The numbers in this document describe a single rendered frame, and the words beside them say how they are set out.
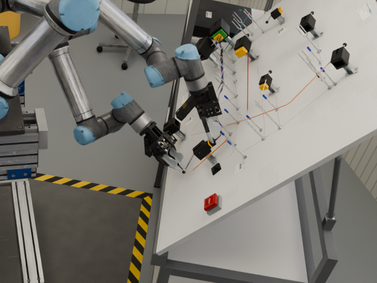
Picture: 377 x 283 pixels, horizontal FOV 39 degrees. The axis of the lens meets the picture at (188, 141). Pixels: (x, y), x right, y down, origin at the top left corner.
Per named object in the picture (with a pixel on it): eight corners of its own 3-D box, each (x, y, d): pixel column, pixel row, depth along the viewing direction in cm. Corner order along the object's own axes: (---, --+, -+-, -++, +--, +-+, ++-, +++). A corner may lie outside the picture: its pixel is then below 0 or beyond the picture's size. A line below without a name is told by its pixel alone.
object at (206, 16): (188, 36, 280) (191, 24, 276) (192, 6, 307) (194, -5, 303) (249, 48, 282) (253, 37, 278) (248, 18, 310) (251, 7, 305)
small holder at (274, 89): (283, 76, 208) (271, 64, 205) (277, 93, 202) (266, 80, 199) (273, 81, 211) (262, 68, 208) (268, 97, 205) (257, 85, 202)
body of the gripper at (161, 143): (166, 154, 195) (143, 129, 194) (157, 160, 203) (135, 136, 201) (179, 141, 199) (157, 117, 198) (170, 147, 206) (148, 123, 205)
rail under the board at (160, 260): (150, 264, 196) (152, 253, 192) (176, 87, 288) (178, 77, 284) (165, 267, 197) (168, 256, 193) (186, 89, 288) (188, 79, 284)
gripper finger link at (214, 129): (225, 140, 192) (217, 115, 190) (210, 145, 192) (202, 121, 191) (225, 138, 195) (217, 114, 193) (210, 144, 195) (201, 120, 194)
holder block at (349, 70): (361, 53, 181) (346, 34, 177) (357, 75, 174) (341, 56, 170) (348, 58, 184) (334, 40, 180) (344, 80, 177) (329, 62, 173)
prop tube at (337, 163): (326, 224, 198) (334, 161, 179) (325, 219, 200) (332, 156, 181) (334, 224, 198) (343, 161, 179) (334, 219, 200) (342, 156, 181)
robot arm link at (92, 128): (36, 12, 182) (91, 145, 191) (61, 5, 189) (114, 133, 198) (20, 22, 190) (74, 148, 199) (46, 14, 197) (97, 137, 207)
